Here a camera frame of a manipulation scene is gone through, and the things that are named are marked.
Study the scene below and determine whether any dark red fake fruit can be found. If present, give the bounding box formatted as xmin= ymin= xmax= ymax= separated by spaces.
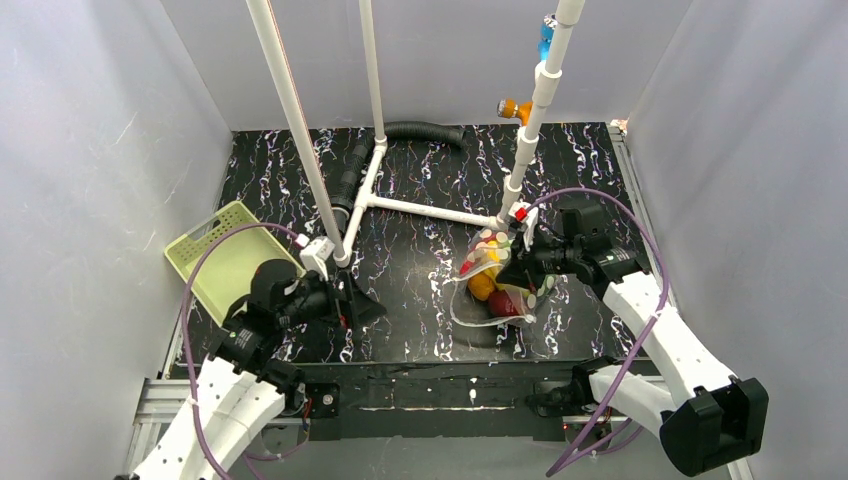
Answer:
xmin=487 ymin=291 xmax=524 ymax=318

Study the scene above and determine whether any orange fake fruit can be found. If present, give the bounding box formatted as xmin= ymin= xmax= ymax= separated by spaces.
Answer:
xmin=467 ymin=270 xmax=497 ymax=302

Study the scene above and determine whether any clear polka dot zip bag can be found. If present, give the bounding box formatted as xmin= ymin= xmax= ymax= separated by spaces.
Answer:
xmin=445 ymin=228 xmax=561 ymax=328

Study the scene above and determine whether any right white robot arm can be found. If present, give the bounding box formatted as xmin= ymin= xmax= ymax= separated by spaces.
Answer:
xmin=497 ymin=202 xmax=769 ymax=477

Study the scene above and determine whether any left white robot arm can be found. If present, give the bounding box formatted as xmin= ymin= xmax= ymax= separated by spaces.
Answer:
xmin=127 ymin=259 xmax=387 ymax=479

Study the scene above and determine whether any light green plastic basket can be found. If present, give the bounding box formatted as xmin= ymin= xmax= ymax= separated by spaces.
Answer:
xmin=164 ymin=201 xmax=305 ymax=325

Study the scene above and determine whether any orange clamp knob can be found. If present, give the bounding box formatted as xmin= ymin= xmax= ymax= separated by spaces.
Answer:
xmin=497 ymin=98 xmax=534 ymax=126

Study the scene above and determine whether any blue clamp knob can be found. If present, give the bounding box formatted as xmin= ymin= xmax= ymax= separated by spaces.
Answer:
xmin=537 ymin=14 xmax=558 ymax=62

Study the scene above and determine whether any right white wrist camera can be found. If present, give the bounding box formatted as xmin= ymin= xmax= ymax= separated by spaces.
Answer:
xmin=508 ymin=201 xmax=539 ymax=252

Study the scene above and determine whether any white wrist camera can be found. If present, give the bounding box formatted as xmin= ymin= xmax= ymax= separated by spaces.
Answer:
xmin=508 ymin=201 xmax=539 ymax=252
xmin=299 ymin=236 xmax=335 ymax=281

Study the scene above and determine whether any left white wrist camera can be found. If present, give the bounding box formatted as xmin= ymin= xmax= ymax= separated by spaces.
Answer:
xmin=299 ymin=236 xmax=335 ymax=281

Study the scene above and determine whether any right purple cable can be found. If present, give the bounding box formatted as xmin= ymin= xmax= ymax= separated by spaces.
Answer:
xmin=523 ymin=187 xmax=672 ymax=478

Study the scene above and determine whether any purple cable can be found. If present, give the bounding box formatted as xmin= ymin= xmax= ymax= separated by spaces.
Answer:
xmin=523 ymin=187 xmax=672 ymax=478
xmin=180 ymin=222 xmax=313 ymax=480

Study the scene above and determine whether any black corrugated hose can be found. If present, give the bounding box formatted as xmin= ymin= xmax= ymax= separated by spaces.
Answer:
xmin=329 ymin=121 xmax=467 ymax=220

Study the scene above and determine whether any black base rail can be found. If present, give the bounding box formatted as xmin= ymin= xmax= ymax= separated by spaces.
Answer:
xmin=300 ymin=360 xmax=594 ymax=441

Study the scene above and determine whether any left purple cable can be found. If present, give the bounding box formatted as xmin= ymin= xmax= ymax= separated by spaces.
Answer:
xmin=180 ymin=222 xmax=313 ymax=480

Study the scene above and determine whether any white PVC pipe frame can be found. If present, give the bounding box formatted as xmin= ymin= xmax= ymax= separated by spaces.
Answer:
xmin=247 ymin=0 xmax=584 ymax=267

